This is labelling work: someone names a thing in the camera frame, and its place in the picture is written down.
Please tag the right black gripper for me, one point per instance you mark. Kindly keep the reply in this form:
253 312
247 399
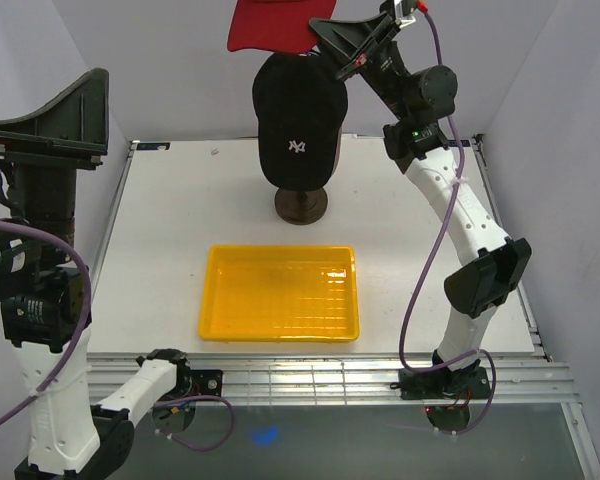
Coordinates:
354 45

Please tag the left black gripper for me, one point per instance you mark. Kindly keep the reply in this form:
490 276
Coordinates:
77 116

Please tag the black cap red trim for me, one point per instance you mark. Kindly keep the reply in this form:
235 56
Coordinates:
300 107

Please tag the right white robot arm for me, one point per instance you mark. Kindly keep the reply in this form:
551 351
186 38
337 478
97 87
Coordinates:
491 261

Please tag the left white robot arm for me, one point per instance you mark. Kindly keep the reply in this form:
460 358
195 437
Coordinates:
46 292

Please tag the dark wooden mannequin stand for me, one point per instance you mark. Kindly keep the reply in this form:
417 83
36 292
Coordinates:
301 207

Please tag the yellow plastic tray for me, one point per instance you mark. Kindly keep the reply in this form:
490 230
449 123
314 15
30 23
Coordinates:
280 293

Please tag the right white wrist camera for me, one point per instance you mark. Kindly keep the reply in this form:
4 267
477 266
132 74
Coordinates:
404 11

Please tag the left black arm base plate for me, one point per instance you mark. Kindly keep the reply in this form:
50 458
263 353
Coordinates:
206 382

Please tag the aluminium frame rail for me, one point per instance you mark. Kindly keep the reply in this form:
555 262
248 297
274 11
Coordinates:
174 202

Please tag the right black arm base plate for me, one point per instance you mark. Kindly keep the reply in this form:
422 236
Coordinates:
443 384

